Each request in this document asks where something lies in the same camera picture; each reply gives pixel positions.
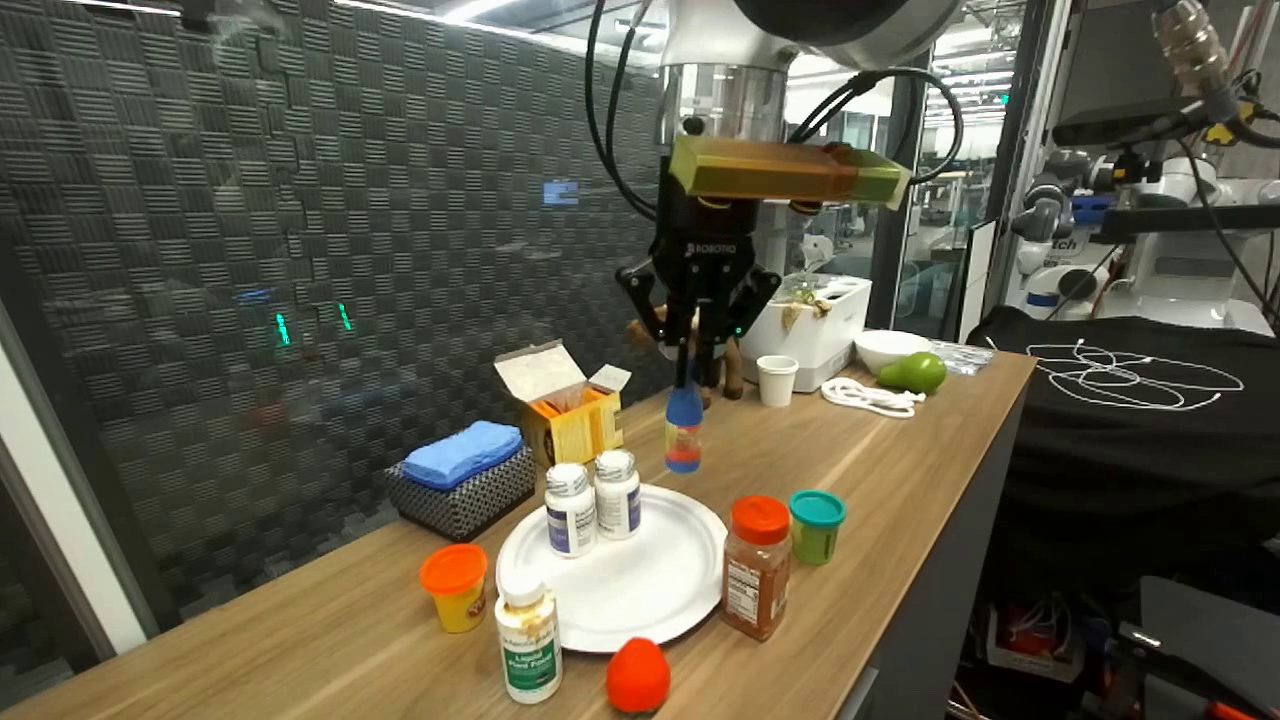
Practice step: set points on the blue sponge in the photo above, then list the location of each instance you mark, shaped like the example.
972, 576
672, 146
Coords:
465, 454

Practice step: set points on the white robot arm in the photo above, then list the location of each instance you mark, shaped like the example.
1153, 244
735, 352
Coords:
746, 90

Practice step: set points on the green pear toy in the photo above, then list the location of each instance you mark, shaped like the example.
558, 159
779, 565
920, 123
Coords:
913, 375

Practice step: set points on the white paper cup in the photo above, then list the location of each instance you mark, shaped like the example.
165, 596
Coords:
779, 383

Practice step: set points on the brown moose plushie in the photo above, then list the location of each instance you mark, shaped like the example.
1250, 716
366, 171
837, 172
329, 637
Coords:
735, 370

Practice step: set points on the spice jar orange lid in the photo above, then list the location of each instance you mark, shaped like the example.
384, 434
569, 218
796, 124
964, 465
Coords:
756, 560

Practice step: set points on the yellow tub orange lid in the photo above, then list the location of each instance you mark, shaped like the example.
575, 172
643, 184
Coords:
456, 587

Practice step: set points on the green tub teal lid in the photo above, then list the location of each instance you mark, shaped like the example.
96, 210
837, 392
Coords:
816, 520

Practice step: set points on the grey woven basket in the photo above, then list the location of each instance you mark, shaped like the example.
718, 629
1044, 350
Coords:
468, 507

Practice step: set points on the white pill bottle back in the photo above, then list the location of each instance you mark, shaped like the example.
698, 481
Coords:
619, 494

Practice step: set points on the white pill bottle green label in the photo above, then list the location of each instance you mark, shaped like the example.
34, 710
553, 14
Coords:
529, 637

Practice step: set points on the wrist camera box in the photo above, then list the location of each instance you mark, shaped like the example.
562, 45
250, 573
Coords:
811, 172

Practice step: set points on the white bowl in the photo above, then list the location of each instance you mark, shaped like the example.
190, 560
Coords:
887, 345

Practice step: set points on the orange plushie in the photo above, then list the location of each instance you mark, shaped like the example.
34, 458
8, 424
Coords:
638, 679

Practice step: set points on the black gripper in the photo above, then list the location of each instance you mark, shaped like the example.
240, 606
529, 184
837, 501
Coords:
702, 278

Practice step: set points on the white paper plate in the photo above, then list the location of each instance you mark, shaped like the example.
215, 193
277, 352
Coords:
657, 582

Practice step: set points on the yellow cardboard box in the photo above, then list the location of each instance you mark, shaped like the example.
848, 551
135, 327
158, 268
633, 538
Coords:
567, 413

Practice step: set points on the blue toy bottle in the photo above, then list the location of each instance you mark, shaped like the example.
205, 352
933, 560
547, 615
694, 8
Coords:
683, 430

